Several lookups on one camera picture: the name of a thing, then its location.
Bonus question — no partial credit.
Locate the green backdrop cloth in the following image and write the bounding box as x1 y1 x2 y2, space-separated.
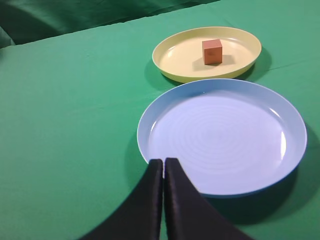
0 0 207 48

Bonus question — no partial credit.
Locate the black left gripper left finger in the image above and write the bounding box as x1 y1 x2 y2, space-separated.
81 159 163 240

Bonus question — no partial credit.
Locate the yellow plastic plate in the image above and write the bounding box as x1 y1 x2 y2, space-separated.
152 26 262 83

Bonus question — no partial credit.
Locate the blue plastic plate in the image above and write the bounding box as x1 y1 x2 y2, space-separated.
136 78 308 198

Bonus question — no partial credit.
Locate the red cube block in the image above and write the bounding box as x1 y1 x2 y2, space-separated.
202 39 223 65

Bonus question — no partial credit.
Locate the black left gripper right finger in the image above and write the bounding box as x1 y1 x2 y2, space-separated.
164 158 252 240

